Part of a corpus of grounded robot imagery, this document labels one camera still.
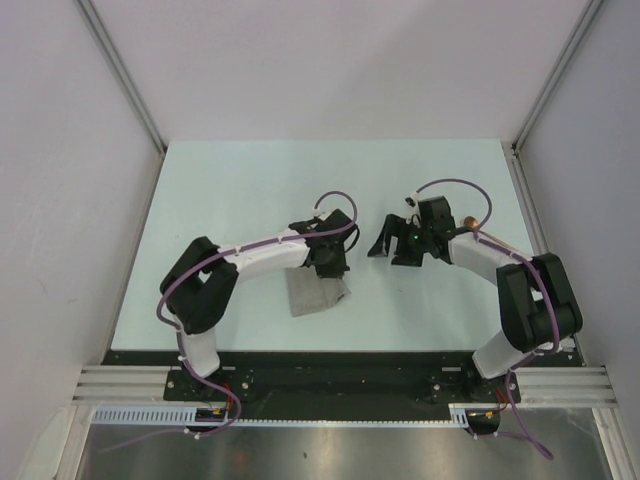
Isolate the aluminium frame rail left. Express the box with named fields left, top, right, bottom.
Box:
left=72, top=366, right=170, bottom=406

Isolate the aluminium frame post left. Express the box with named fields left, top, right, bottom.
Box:
left=73, top=0, right=168, bottom=158

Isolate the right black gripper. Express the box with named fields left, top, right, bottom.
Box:
left=367, top=214, right=433, bottom=267

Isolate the aluminium frame rail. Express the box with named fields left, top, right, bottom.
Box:
left=502, top=142, right=579, bottom=354
left=72, top=366, right=170, bottom=406

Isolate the aluminium frame post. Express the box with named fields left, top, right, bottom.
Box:
left=73, top=0, right=168, bottom=158
left=511, top=0, right=609, bottom=155

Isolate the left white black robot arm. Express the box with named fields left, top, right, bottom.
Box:
left=157, top=209, right=359, bottom=400

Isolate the copper spoon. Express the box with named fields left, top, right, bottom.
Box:
left=462, top=216, right=533, bottom=263

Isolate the aluminium frame post right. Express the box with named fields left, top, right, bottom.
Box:
left=511, top=0, right=609, bottom=155

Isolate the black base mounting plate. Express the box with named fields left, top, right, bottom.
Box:
left=102, top=351, right=584, bottom=432

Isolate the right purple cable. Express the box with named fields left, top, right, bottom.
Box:
left=405, top=178, right=561, bottom=459

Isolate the grey cloth napkin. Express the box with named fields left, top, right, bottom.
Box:
left=285, top=267, right=351, bottom=317

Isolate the aluminium frame rail right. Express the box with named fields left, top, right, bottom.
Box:
left=502, top=142, right=579, bottom=354

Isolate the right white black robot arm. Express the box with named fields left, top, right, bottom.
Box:
left=367, top=196, right=583, bottom=401

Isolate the white slotted cable duct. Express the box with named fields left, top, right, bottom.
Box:
left=92, top=403, right=471, bottom=429

